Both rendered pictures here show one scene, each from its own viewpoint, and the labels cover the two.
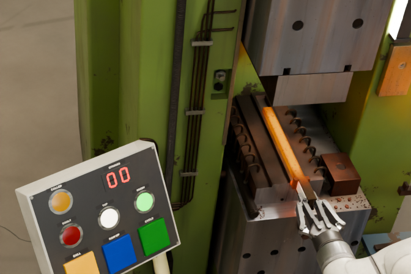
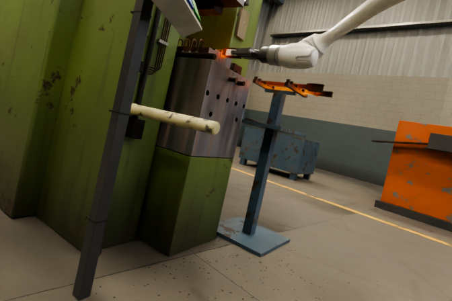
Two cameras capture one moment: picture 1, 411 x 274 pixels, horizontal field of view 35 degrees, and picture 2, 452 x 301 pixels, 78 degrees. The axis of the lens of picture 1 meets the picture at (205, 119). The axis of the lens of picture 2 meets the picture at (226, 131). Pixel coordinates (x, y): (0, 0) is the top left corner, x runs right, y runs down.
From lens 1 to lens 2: 1.74 m
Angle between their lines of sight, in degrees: 53
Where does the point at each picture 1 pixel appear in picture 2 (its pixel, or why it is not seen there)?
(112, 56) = (76, 2)
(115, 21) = not seen: outside the picture
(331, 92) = not seen: outside the picture
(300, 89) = not seen: outside the picture
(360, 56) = not seen: outside the picture
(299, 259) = (225, 109)
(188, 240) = not seen: hidden behind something
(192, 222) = (155, 94)
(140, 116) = not seen: outside the picture
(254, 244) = (212, 84)
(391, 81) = (241, 28)
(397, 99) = (239, 44)
